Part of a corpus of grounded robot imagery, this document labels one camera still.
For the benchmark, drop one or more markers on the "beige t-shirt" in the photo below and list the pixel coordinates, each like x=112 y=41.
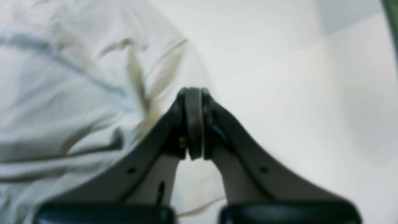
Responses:
x=82 y=82

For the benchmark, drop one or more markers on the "grey side panel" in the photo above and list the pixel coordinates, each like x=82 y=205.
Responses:
x=391 y=10

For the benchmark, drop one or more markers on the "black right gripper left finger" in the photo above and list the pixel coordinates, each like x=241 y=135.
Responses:
x=138 y=188

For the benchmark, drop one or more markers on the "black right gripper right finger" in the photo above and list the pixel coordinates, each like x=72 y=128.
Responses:
x=259 y=189

